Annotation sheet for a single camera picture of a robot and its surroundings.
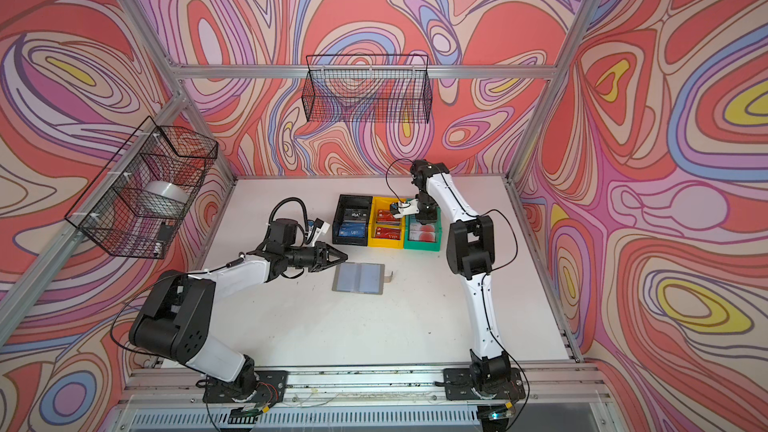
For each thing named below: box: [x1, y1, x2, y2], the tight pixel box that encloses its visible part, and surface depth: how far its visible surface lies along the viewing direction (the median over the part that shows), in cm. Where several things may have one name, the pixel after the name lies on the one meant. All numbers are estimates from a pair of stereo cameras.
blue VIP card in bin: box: [339, 222, 366, 238], surface depth 103 cm
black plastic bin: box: [332, 194, 373, 247], surface depth 107 cm
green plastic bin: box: [404, 206, 443, 252], surface depth 99 cm
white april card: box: [409, 223, 436, 242], surface depth 103 cm
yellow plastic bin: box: [368, 196, 406, 249], surface depth 103 cm
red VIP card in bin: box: [376, 209, 401, 226], surface depth 107 cm
